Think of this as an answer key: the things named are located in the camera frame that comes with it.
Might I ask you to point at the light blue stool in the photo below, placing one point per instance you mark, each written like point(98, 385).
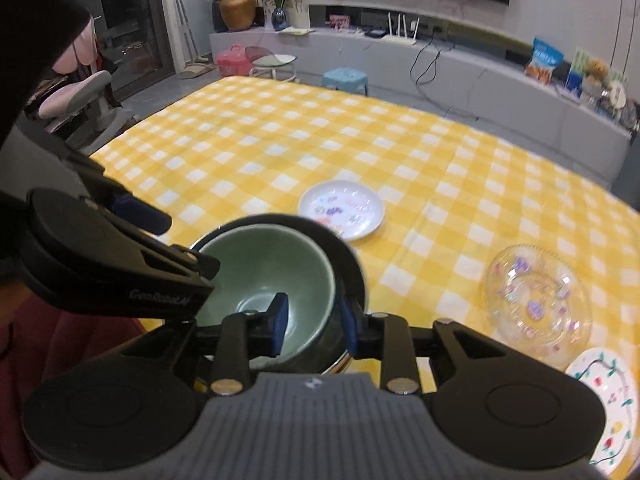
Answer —
point(345, 77)

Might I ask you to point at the small black box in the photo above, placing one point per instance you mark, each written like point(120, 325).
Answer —
point(375, 34)

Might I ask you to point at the grey pink office chair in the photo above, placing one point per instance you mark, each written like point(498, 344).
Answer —
point(95, 95)

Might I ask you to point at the white painted plate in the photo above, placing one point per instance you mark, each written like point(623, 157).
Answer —
point(612, 410)

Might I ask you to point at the orange steel bowl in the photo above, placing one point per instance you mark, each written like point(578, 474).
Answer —
point(350, 265)

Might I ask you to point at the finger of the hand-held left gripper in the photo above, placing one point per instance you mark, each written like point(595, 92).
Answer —
point(195, 268)
point(140, 214)

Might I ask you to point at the white low chair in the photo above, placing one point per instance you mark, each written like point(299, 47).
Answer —
point(272, 62)

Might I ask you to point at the clear glass plate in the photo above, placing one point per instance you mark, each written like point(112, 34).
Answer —
point(540, 305)

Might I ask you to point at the dark glass door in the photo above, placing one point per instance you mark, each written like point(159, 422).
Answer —
point(135, 15)

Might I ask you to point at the small white printed plate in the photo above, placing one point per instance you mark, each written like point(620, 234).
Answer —
point(345, 210)

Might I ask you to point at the person's red garment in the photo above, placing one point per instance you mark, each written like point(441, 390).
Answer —
point(50, 360)

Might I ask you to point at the paper sheets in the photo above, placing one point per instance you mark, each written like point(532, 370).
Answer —
point(297, 31)

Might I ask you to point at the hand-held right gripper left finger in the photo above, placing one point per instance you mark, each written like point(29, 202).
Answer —
point(278, 325)

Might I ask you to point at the green printed box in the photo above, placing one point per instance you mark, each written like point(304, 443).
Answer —
point(577, 60)

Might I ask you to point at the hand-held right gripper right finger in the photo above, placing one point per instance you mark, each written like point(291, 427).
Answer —
point(349, 330)

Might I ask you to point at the yellow checked tablecloth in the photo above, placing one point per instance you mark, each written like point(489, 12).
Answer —
point(300, 135)

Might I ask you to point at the pink photo card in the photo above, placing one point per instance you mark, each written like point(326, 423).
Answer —
point(339, 22)

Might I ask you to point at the white round fan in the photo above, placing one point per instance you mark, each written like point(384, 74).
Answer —
point(617, 96)

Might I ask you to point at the white marble TV console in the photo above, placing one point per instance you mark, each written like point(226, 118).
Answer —
point(475, 90)

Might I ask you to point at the pink case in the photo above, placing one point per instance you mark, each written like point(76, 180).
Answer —
point(232, 62)

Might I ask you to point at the blue snack bag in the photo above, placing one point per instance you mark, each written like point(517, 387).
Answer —
point(544, 62)

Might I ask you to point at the gold vase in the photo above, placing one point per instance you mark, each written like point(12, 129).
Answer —
point(237, 10)

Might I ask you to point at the green ceramic bowl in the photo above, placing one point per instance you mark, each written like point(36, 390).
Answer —
point(250, 270)

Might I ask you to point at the pink hanging garment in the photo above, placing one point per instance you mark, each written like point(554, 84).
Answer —
point(82, 50)

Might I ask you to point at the white router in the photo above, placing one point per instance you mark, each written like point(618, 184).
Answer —
point(400, 40)

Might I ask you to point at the broom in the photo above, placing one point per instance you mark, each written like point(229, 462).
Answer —
point(184, 20)

